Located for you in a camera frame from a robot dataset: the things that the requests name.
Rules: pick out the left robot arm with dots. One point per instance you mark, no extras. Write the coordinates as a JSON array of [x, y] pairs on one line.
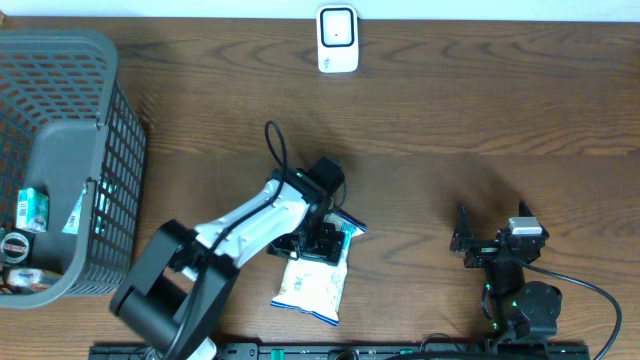
[[177, 289]]

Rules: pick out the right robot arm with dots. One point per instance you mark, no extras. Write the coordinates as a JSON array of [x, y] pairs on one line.
[[522, 312]]

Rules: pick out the white blue snack bag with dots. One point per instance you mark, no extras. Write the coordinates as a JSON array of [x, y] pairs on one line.
[[316, 288]]

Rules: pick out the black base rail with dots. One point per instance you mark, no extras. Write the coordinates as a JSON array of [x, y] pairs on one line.
[[431, 350]]

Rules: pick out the green white small box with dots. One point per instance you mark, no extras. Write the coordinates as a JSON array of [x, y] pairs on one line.
[[32, 211]]

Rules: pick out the white barcode scanner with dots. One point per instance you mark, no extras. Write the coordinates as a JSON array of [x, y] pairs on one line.
[[337, 38]]

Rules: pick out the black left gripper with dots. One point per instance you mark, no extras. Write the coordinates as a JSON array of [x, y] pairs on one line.
[[333, 257]]

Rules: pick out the grey plastic basket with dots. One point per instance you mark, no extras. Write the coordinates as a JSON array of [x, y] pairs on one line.
[[66, 125]]

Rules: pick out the teal white packet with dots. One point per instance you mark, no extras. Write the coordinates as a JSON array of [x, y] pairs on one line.
[[72, 224]]

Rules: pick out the round black red tin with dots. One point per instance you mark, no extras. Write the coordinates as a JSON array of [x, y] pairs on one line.
[[17, 248]]

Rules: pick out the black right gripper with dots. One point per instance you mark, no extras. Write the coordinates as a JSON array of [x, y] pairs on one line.
[[482, 250]]

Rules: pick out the orange white small pack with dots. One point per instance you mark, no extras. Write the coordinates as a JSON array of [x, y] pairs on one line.
[[29, 280]]

